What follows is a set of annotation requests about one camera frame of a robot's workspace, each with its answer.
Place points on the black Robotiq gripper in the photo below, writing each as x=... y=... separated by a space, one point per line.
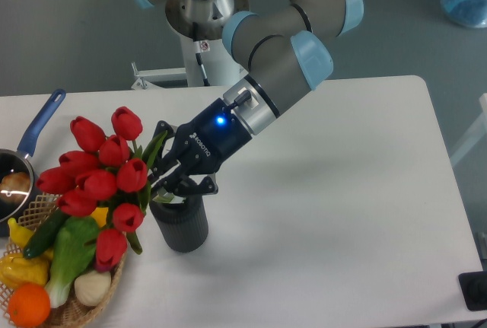
x=202 y=146

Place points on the red tulip bouquet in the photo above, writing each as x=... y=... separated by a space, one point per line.
x=109 y=171

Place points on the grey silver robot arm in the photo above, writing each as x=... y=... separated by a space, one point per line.
x=284 y=58

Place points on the dark grey ribbed vase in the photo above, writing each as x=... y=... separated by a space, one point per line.
x=184 y=225

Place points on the yellow squash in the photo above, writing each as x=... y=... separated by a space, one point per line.
x=100 y=216

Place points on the green bok choy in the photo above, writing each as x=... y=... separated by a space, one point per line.
x=74 y=250

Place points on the purple red onion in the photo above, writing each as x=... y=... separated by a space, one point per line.
x=101 y=268

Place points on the green cucumber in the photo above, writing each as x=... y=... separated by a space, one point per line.
x=45 y=235

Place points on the white garlic bulb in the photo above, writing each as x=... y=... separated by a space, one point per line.
x=91 y=288

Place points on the brown bread roll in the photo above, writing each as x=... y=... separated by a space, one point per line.
x=15 y=187

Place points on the yellow banana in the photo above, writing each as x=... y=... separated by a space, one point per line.
x=19 y=234

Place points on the yellow bumpy gourd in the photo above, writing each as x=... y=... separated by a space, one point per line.
x=17 y=271

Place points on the orange fruit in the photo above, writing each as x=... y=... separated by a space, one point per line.
x=29 y=305

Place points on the black device at edge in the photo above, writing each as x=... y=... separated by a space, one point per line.
x=473 y=287

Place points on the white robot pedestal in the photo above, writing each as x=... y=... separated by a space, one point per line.
x=213 y=65

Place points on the blue handled saucepan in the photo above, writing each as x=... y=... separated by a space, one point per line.
x=18 y=160

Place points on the white frame at right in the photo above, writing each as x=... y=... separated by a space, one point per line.
x=469 y=139

